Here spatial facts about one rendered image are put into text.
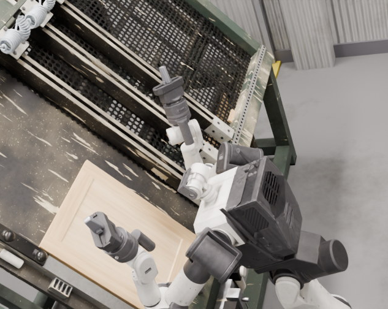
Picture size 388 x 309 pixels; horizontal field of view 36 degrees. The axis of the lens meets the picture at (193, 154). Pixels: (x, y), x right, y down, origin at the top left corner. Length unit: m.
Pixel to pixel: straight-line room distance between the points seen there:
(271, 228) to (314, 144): 2.28
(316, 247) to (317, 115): 2.36
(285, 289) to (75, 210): 0.82
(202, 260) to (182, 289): 0.14
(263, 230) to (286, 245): 0.09
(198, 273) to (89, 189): 0.66
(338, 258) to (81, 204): 0.95
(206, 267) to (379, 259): 1.71
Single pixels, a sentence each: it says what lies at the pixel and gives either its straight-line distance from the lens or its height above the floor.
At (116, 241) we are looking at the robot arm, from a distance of 1.69.
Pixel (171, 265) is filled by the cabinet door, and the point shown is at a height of 0.95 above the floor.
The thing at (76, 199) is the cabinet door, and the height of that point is 1.33.
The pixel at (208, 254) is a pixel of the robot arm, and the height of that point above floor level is 1.34.
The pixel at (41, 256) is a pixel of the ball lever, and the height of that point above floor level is 1.44.
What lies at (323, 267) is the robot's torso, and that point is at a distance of 2.08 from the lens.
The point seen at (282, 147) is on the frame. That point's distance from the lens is 3.88.
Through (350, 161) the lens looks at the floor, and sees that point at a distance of 3.94.
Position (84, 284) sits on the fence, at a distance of 2.12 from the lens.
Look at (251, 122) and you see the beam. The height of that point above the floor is 0.83.
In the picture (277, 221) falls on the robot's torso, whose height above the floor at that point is 1.31.
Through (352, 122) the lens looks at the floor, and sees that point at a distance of 4.24.
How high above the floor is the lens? 2.67
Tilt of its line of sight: 38 degrees down
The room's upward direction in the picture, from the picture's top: 23 degrees counter-clockwise
